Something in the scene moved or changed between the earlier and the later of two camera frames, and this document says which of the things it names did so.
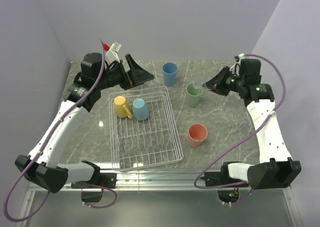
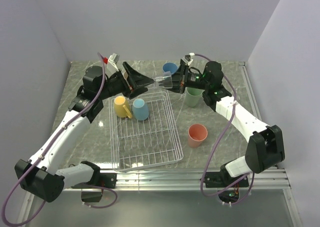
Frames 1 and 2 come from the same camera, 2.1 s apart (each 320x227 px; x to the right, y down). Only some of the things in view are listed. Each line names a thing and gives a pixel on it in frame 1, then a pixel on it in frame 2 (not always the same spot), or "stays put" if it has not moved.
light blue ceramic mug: x=140 y=109 stays put
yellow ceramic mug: x=121 y=107 stays put
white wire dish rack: x=136 y=144 stays put
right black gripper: x=216 y=83 to x=177 y=85
